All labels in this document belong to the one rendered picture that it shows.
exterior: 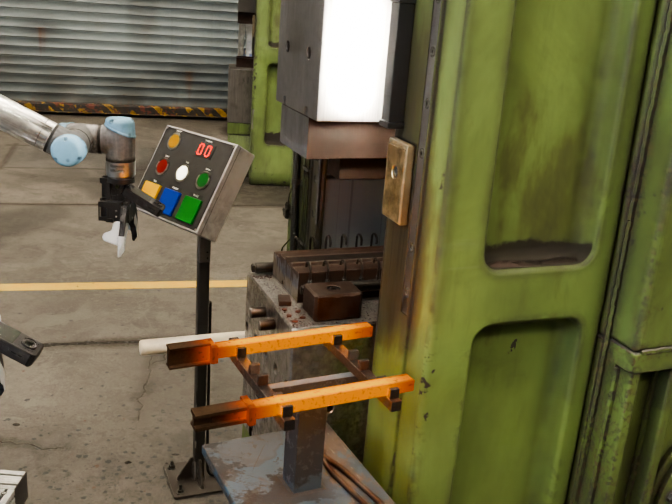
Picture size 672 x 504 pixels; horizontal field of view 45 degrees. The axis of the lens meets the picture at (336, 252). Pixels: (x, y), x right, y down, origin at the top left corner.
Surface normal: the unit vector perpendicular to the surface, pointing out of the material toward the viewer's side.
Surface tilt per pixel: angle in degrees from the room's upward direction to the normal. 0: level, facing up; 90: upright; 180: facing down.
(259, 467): 0
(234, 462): 0
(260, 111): 90
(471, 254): 89
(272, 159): 90
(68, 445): 0
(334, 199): 90
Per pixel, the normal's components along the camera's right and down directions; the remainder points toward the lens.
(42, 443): 0.07, -0.95
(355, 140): 0.36, 0.32
